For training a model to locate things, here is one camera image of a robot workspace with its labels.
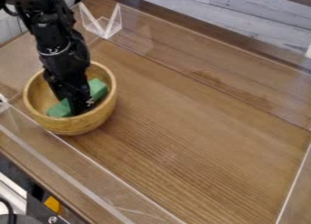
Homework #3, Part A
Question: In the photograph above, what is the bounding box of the clear acrylic corner bracket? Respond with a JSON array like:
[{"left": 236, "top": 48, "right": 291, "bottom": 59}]
[{"left": 79, "top": 3, "right": 123, "bottom": 39}]

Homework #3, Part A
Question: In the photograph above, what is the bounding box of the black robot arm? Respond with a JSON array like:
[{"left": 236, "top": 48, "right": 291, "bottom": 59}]
[{"left": 0, "top": 0, "right": 94, "bottom": 116}]

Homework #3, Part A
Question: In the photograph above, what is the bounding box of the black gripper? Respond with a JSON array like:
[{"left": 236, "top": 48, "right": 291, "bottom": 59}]
[{"left": 38, "top": 42, "right": 95, "bottom": 116}]

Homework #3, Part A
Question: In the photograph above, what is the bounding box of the black cable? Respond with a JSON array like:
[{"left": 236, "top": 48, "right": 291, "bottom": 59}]
[{"left": 0, "top": 197, "right": 18, "bottom": 224}]

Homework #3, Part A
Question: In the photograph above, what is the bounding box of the green rectangular block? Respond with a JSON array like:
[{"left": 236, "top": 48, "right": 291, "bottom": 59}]
[{"left": 47, "top": 78, "right": 108, "bottom": 117}]

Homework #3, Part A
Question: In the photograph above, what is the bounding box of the yellow black device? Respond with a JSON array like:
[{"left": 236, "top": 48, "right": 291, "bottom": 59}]
[{"left": 26, "top": 196, "right": 71, "bottom": 224}]

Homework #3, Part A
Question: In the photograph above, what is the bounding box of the clear acrylic front barrier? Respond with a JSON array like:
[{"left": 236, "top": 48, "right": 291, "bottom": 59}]
[{"left": 0, "top": 94, "right": 187, "bottom": 224}]

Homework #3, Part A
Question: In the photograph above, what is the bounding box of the brown wooden bowl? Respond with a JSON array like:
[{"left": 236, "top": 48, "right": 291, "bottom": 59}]
[{"left": 23, "top": 62, "right": 116, "bottom": 136}]

